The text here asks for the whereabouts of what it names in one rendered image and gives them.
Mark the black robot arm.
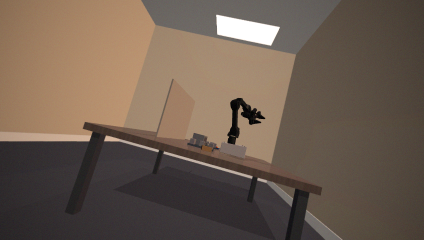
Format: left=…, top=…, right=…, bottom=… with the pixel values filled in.
left=227, top=98, right=257, bottom=145

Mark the tan flat panel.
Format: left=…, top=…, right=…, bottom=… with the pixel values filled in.
left=155, top=79, right=195, bottom=140

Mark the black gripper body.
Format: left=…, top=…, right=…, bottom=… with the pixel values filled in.
left=247, top=111, right=260, bottom=125

